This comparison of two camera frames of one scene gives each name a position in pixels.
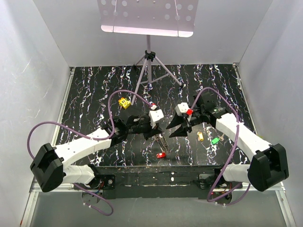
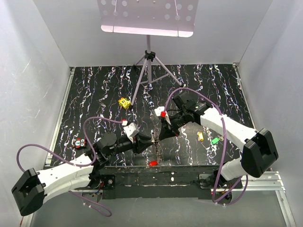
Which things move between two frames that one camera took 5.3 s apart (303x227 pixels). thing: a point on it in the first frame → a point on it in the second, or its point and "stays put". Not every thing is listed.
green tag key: [215, 140] stays put
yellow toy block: [125, 102] stays put
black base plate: [155, 182] stays put
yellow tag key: [200, 137] stays put
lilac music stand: [167, 18] stays put
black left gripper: [153, 132] → [142, 142]
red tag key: [161, 155] → [153, 163]
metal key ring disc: [160, 138] → [158, 147]
